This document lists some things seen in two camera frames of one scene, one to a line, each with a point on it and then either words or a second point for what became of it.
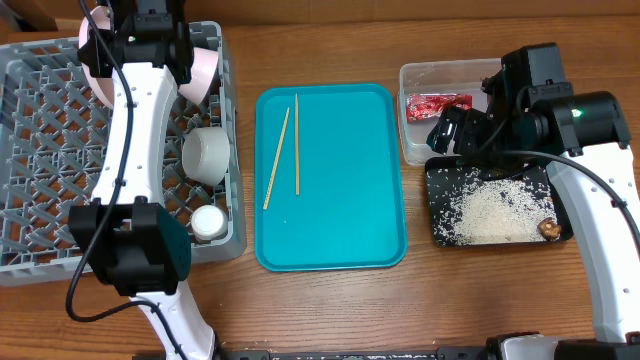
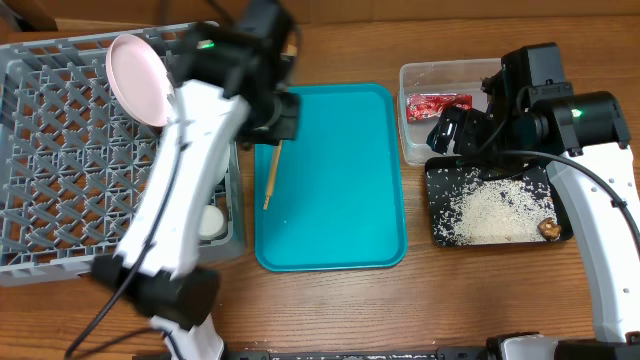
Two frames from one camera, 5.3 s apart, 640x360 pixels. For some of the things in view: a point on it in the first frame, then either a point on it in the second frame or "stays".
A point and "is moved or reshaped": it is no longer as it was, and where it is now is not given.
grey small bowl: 206,155 is moved or reshaped
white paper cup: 208,223 stays
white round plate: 102,86 is moved or reshaped
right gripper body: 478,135 stays
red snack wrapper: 423,107 stays
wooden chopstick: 276,157 stays
